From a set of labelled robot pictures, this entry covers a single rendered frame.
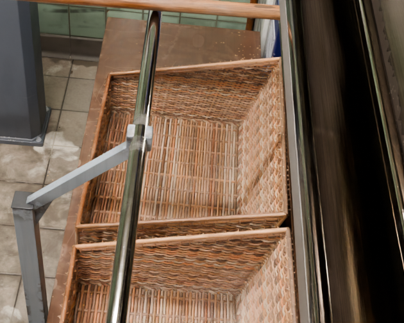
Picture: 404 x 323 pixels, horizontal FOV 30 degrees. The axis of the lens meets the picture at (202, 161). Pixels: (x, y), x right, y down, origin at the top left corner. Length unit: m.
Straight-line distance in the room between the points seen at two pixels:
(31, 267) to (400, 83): 0.94
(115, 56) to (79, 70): 0.85
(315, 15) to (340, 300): 0.53
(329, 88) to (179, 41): 1.42
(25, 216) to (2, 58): 1.23
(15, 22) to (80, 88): 0.68
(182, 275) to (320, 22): 0.77
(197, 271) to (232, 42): 0.99
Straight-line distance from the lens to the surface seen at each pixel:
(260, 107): 2.04
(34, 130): 2.88
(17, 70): 2.68
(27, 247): 1.58
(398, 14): 1.08
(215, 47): 2.45
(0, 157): 2.89
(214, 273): 1.74
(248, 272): 1.73
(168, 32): 2.50
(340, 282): 0.86
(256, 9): 1.56
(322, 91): 1.07
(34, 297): 1.74
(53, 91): 3.13
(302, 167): 0.92
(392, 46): 1.06
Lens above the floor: 2.09
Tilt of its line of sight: 47 degrees down
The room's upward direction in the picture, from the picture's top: 8 degrees clockwise
